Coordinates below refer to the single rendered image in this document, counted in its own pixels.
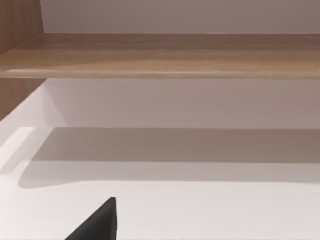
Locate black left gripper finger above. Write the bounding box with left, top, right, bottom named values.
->
left=64, top=196, right=117, bottom=240

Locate wooden open shelf unit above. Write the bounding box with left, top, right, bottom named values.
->
left=0, top=0, right=320, bottom=122

